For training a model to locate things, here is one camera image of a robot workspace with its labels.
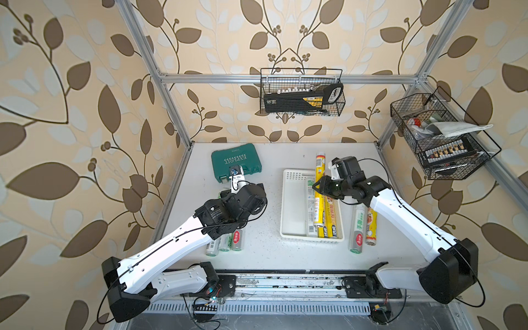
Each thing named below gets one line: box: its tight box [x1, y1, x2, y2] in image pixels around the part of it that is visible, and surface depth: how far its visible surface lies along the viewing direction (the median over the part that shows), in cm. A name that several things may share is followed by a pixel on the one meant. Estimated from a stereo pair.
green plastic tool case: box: [211, 143, 262, 184], surface depth 110 cm
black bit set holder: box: [423, 137, 478, 165], surface depth 68 cm
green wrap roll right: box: [349, 203, 366, 255], surface depth 85 cm
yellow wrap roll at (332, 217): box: [327, 195, 339, 239], surface depth 88 cm
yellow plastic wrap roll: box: [313, 191, 324, 228], surface depth 75 cm
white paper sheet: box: [424, 121, 494, 138], surface depth 63 cm
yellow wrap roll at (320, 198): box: [313, 151, 326, 238], surface depth 79 cm
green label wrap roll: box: [231, 228, 243, 252], surface depth 84 cm
